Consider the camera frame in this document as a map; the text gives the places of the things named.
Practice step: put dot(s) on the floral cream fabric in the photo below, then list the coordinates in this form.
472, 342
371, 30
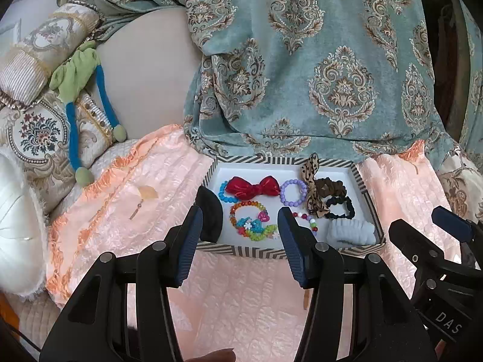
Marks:
462, 183

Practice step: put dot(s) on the teal damask curtain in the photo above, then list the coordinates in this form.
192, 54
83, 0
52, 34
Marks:
344, 79

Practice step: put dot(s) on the green blue plush toy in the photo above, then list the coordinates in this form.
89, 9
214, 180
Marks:
70, 80

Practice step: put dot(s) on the red satin bow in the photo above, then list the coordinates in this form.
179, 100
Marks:
244, 190

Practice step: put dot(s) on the black velvet pouch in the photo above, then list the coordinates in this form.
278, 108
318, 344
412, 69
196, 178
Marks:
212, 210

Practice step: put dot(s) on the light blue fluffy scrunchie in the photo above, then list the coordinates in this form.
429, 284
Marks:
346, 233

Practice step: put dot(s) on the white satin pillow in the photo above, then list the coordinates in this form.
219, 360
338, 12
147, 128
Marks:
23, 231

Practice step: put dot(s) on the leopard print bow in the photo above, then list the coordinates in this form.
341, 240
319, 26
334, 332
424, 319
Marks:
314, 202

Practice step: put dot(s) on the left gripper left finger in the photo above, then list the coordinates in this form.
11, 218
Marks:
93, 324

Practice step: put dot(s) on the brown scrunchie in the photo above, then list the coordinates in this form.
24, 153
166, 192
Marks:
326, 187

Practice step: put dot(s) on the floral embroidered cushion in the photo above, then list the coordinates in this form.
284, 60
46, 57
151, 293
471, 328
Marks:
39, 138

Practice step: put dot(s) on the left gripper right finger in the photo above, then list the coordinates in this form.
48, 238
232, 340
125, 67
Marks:
385, 326

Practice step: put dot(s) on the pink quilted bedspread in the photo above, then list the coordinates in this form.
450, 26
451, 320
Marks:
252, 305

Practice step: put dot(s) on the black scrunchie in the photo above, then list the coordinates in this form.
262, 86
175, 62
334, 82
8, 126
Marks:
345, 206

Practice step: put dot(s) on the beige bolster pillow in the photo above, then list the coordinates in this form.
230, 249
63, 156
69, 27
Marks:
28, 65

